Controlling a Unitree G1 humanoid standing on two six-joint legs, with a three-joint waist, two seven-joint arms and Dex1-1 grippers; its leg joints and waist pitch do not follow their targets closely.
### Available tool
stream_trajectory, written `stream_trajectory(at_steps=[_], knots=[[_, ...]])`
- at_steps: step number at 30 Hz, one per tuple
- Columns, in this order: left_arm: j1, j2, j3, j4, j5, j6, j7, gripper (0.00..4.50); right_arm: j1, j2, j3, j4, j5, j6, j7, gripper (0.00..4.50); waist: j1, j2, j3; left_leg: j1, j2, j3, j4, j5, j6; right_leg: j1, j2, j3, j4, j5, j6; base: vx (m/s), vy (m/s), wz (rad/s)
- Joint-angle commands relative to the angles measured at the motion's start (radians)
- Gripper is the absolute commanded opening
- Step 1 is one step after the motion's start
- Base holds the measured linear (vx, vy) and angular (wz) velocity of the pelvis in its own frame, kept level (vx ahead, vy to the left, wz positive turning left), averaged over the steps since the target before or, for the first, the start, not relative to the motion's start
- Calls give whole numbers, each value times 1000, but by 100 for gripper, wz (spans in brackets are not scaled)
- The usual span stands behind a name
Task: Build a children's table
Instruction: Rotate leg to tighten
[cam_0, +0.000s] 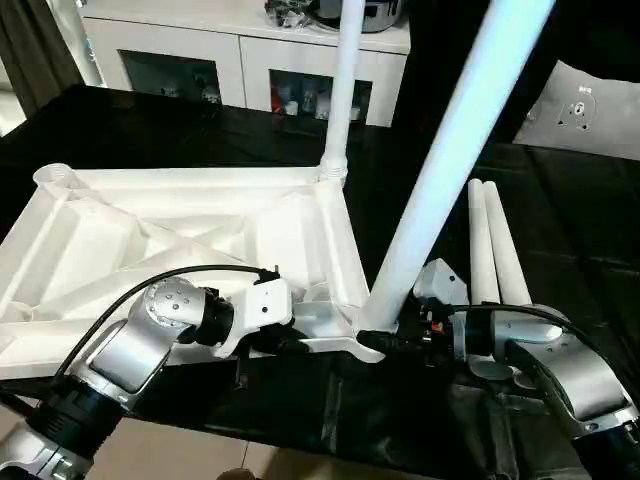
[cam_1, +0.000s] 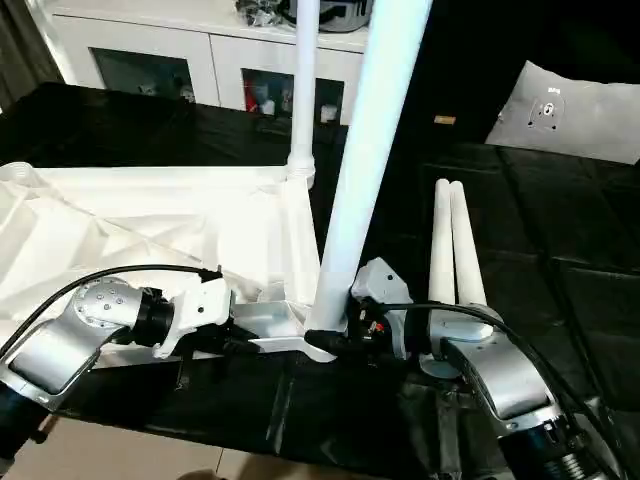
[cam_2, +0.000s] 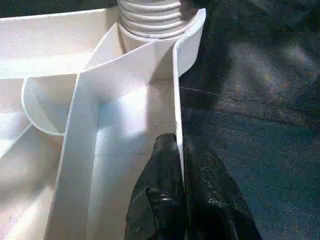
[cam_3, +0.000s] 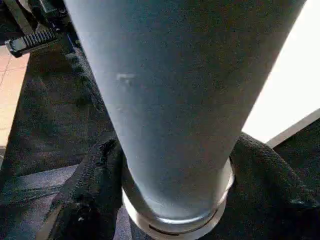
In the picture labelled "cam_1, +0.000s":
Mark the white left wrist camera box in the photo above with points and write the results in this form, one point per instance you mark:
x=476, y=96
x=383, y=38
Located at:
x=195, y=310

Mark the dark bag on cabinet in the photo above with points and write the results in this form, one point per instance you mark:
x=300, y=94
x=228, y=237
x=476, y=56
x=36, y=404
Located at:
x=345, y=12

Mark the white plastic table top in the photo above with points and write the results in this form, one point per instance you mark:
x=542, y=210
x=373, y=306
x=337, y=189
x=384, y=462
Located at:
x=120, y=230

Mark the white plastic table leg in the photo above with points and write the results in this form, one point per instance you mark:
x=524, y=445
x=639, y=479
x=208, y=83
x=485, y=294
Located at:
x=440, y=240
x=468, y=250
x=304, y=80
x=370, y=130

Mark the white glass-door cabinet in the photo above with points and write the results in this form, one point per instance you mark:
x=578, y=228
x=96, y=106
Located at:
x=160, y=50

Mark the grey curtain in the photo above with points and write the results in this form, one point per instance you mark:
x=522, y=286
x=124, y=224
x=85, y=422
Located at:
x=25, y=50

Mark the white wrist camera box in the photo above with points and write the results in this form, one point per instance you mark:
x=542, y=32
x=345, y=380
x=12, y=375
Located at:
x=375, y=285
x=195, y=310

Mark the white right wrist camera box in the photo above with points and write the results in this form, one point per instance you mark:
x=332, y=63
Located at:
x=375, y=285

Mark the small clutter pile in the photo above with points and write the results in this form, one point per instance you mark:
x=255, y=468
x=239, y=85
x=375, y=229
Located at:
x=260, y=12

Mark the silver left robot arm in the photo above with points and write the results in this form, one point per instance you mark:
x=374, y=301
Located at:
x=70, y=340

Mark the black work mat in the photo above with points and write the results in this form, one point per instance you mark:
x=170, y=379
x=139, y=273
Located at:
x=560, y=280

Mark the small yellow label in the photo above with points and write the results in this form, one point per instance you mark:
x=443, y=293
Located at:
x=445, y=120

